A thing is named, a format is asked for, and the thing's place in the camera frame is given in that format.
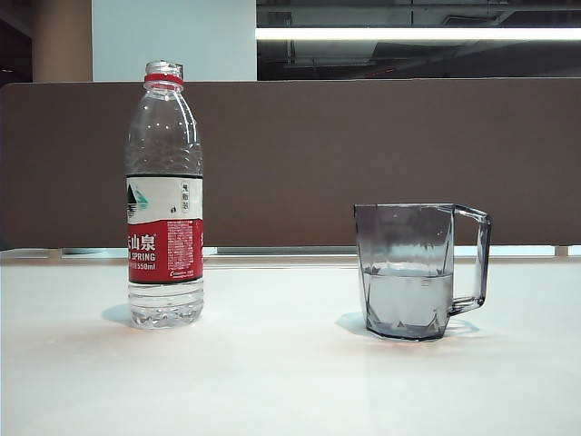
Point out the clear red-label mineral water bottle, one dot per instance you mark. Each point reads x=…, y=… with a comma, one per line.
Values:
x=163, y=245

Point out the brown desk partition panel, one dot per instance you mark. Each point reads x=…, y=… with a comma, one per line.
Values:
x=318, y=163

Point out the white ceiling light strip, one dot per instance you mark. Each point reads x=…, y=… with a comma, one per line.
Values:
x=408, y=33

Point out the beige round column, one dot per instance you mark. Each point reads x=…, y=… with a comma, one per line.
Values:
x=61, y=41

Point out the small grey wall sign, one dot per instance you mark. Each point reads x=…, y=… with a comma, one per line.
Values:
x=180, y=73

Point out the beige partition support bracket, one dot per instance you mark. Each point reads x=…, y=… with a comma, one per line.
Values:
x=54, y=253
x=563, y=251

